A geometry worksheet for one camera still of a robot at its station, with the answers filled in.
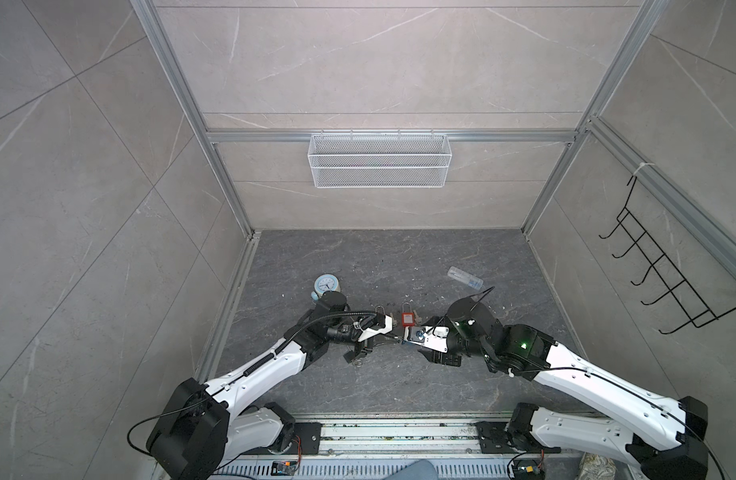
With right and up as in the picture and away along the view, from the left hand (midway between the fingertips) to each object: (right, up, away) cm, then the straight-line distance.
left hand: (394, 330), depth 74 cm
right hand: (+7, +1, -1) cm, 7 cm away
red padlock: (+6, -1, +20) cm, 20 cm away
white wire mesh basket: (-3, +51, +27) cm, 58 cm away
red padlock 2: (-4, +6, -11) cm, 14 cm away
